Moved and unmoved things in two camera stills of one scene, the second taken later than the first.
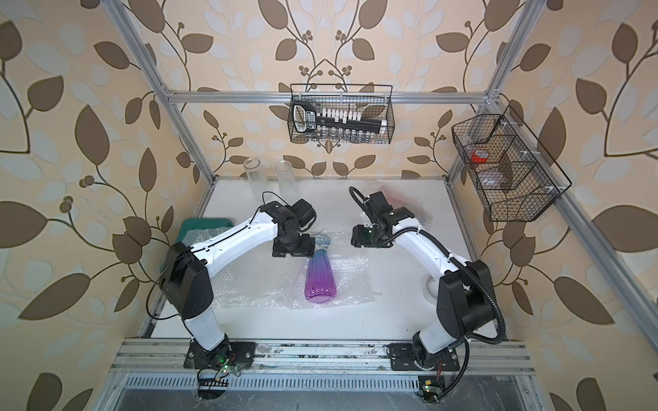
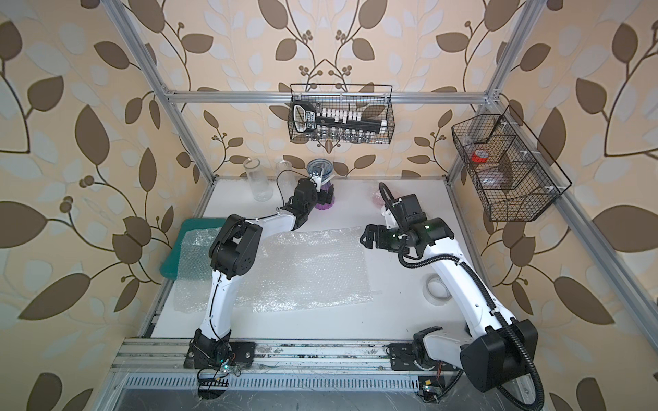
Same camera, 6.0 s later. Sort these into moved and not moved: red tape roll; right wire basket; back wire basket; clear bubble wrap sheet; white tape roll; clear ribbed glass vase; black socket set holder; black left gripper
Moved: clear bubble wrap sheet; black left gripper
Not moved: red tape roll; white tape roll; right wire basket; black socket set holder; clear ribbed glass vase; back wire basket
